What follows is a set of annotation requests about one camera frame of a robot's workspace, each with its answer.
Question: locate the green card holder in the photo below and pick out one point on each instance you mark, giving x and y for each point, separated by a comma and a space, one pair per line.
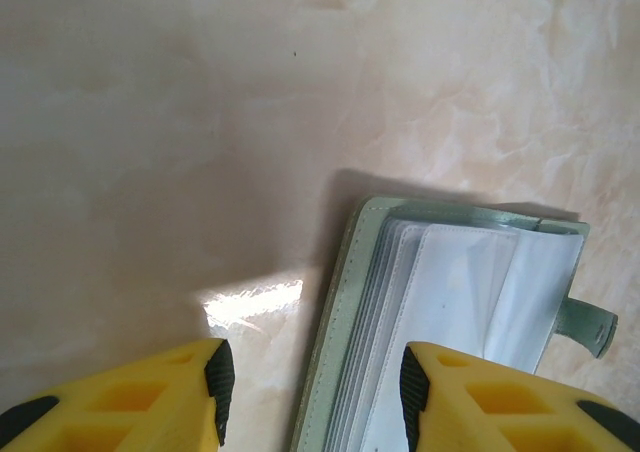
450, 282

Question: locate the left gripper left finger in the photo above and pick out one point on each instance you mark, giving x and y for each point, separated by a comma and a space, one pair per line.
125, 402

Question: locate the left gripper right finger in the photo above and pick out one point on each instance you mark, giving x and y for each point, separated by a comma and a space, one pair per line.
500, 412

